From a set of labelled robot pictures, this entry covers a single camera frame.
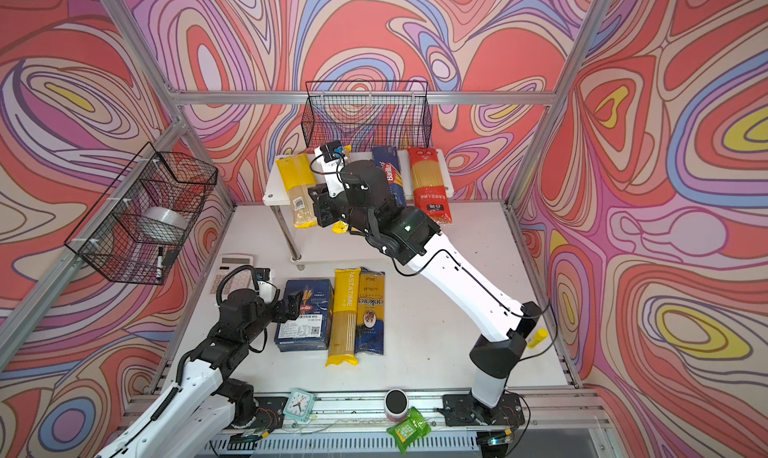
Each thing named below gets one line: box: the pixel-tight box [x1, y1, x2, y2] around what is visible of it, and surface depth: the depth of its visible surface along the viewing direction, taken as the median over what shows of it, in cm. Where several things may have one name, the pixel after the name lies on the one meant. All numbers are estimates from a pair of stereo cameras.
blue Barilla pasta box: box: [274, 279, 334, 352], surface depth 84 cm
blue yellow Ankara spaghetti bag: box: [355, 267, 386, 355], surface depth 90 cm
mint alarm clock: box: [283, 388, 315, 423], surface depth 75 cm
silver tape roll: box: [139, 206, 189, 243], surface depth 73 cm
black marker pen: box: [156, 247, 163, 281], surface depth 74 cm
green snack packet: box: [386, 406, 431, 455], surface depth 72 cm
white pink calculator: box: [210, 254, 254, 299], surface depth 100 cm
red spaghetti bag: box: [407, 147, 453, 226], surface depth 76 cm
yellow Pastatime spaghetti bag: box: [326, 268, 361, 367], surface depth 88 cm
